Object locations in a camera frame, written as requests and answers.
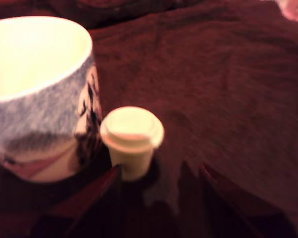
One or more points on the white coffee capsule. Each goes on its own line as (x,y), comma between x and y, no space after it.
(131,138)

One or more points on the white cup with winter print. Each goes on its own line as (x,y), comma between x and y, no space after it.
(39,111)

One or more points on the dark brown cloth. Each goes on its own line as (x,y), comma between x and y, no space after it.
(213,99)

